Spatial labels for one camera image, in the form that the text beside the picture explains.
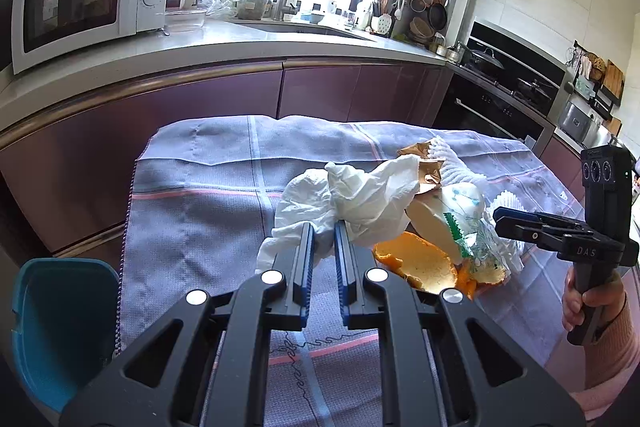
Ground gold foil wrapper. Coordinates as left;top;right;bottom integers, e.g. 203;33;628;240
397;140;447;197

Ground white plastic bag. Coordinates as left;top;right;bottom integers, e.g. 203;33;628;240
257;170;337;273

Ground large orange peel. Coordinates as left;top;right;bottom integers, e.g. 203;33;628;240
372;231;459;293

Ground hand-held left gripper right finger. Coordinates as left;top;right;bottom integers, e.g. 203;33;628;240
334;220;586;427

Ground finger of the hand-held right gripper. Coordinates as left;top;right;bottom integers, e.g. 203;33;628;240
492;206;588;233
494;218;576;255

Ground glass baking dish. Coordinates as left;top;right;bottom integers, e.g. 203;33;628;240
165;7;207;31

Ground white foam net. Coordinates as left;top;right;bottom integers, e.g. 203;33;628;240
430;134;496;195

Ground person's right forearm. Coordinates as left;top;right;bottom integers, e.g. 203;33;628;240
542;292;640;425

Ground blue plastic bin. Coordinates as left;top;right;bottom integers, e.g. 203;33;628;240
11;257;121;413

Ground black gas stove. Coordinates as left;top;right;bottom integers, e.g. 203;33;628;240
465;20;576;118

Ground plastic bag of greens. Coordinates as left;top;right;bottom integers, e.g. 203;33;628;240
205;0;272;21

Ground clear green-printed plastic wrapper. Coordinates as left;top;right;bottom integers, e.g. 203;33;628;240
440;182;507;270

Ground white tissue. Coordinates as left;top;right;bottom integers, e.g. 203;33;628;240
325;154;422;244

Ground black hanging pan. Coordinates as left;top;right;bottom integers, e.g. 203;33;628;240
427;2;449;31

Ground steel container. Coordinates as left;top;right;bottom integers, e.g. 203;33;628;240
556;100;602;144

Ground checked grey tablecloth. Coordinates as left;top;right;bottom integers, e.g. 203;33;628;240
117;114;596;427

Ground small orange peel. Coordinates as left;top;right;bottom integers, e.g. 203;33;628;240
457;257;507;299

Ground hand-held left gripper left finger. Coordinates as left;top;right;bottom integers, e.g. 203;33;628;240
59;222;316;427

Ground person's right hand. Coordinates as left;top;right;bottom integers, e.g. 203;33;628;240
561;267;628;333

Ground purple base cabinet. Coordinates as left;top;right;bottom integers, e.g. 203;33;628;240
0;61;453;255

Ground black built-in oven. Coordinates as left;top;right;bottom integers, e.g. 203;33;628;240
434;72;557;160

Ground white microwave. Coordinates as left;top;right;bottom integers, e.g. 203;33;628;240
11;0;168;75

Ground wooden cutting board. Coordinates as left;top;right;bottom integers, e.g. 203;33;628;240
600;60;626;102

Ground woven basket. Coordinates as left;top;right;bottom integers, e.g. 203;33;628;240
410;17;437;44

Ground white pleated paper cup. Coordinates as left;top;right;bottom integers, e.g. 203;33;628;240
482;188;527;273

